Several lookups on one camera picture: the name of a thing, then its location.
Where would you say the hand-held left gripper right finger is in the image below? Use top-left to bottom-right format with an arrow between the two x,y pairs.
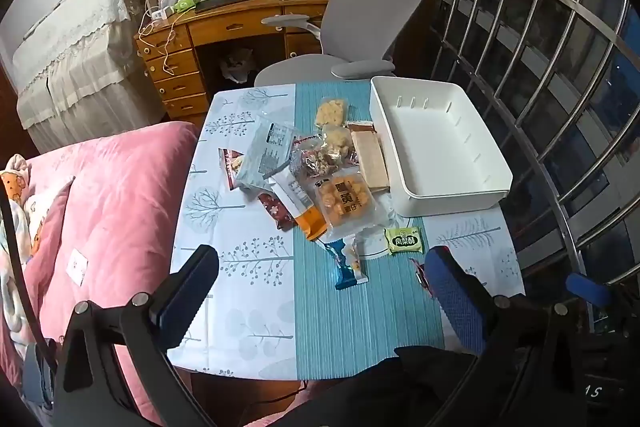
424,246 -> 591,427

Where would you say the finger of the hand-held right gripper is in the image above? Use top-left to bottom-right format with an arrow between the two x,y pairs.
566,273 -> 614,308

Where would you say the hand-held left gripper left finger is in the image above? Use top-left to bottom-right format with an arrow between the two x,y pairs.
52,244 -> 221,427

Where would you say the dark red snack packet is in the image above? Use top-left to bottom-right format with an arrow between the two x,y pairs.
257,192 -> 296,232

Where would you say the red and white snack packet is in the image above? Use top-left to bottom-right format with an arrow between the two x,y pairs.
217,147 -> 248,190

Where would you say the yellow egg yolk snack packet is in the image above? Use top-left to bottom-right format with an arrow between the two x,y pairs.
315,172 -> 377,240

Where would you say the white plastic bin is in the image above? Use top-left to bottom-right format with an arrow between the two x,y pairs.
369,76 -> 514,218

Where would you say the long sponge cake packet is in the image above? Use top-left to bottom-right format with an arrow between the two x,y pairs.
350,129 -> 391,192

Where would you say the beige rice crisp packet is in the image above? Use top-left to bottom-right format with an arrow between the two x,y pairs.
320,124 -> 358,165
315,97 -> 349,128

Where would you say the metal window grille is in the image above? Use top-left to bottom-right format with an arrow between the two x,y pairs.
430,0 -> 640,288

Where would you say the tree print tablecloth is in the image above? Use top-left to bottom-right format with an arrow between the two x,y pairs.
167,79 -> 526,380

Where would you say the green snack packet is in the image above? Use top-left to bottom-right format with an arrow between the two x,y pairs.
384,227 -> 425,255

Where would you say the blue snack packet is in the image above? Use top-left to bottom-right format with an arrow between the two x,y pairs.
320,239 -> 369,290

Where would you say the black clothing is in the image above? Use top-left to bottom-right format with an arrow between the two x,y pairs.
295,344 -> 481,427

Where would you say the pink blanket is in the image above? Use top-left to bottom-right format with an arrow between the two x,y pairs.
0,122 -> 201,427

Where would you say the white and orange snack packet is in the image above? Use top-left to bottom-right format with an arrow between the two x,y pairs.
270,169 -> 328,242

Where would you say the grey snack packet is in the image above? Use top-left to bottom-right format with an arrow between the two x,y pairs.
235,121 -> 297,192

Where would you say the cartoon print blanket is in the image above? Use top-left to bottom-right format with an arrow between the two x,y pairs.
0,154 -> 76,358

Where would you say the trash bin with bag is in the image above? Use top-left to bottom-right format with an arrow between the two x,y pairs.
220,49 -> 258,84

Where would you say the wooden desk with drawers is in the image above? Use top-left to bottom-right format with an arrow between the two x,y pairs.
134,0 -> 333,118

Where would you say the grey office chair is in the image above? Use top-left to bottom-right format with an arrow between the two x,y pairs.
254,0 -> 427,88

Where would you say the black keyboard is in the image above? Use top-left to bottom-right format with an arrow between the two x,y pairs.
194,0 -> 255,14

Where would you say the black cable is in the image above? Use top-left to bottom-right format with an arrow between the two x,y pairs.
0,184 -> 61,373

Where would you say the white cable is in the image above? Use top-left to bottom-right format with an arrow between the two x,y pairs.
137,9 -> 183,75

